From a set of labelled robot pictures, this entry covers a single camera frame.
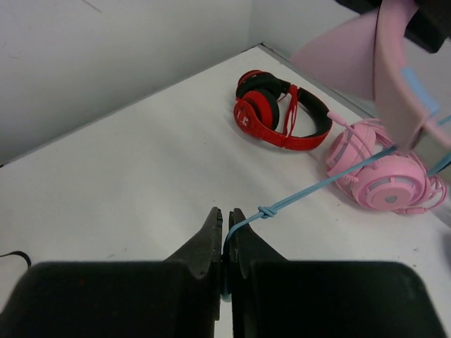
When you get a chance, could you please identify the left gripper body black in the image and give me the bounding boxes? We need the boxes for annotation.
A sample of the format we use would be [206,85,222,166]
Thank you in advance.
[335,0,447,54]

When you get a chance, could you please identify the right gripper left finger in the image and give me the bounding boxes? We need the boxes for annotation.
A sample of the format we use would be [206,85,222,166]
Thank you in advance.
[1,208,223,337]

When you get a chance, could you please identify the pink gaming headphones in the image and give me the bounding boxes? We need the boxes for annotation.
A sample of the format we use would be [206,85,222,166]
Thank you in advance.
[326,112,447,214]

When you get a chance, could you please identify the red black headphones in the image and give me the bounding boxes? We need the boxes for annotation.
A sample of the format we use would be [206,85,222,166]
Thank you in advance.
[233,70,333,151]

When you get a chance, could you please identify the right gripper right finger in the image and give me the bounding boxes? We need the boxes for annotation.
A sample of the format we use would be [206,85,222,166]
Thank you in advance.
[228,209,447,337]

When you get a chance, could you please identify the blue pink cat-ear headphones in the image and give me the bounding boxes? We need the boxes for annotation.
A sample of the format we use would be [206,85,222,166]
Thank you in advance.
[221,0,451,303]

